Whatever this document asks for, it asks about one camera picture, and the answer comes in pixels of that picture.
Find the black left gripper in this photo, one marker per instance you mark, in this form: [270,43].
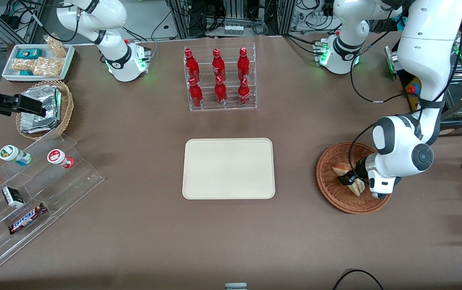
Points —
[360,167]

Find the triangular sandwich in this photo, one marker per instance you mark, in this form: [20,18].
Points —
[341,169]

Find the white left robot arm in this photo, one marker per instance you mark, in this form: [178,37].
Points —
[428,40]

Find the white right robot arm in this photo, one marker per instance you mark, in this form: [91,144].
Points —
[110,44]

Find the flat round brown wicker basket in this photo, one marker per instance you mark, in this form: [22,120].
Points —
[331,193]

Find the deep tan wicker basket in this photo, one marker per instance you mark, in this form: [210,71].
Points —
[67,108]

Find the white rectangular snack tray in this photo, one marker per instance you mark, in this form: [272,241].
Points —
[9,72]

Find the beige rectangular tray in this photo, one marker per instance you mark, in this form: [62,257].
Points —
[228,169]

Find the silver foil wrapped package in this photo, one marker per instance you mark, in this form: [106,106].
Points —
[44,98]

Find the small teal snack packet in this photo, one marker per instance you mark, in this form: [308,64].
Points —
[25,73]

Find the clear bag of crackers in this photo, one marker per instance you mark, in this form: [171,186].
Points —
[56,46]
[22,65]
[48,67]

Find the green lid yogurt cup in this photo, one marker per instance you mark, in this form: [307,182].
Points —
[11,154]

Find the teal snack box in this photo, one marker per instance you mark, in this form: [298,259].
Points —
[29,53]

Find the red lid yogurt cup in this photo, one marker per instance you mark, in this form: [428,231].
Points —
[58,157]

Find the clear acrylic stepped display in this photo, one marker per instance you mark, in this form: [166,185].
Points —
[70,181]

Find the small black white box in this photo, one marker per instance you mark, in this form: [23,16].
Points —
[13,197]

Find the black yellow control box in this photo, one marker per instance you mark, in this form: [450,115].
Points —
[414,89]

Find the snickers candy bar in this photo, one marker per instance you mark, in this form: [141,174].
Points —
[26,219]

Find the metal device with green edge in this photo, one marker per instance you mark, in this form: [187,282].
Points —
[392,60]

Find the red soda bottle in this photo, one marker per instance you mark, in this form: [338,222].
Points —
[192,66]
[244,93]
[195,94]
[220,92]
[243,65]
[218,66]

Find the clear acrylic bottle rack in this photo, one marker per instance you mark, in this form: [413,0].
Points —
[231,108]

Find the small grey device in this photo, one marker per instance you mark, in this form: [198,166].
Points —
[236,286]

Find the white power strip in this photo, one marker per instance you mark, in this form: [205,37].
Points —
[233,29]

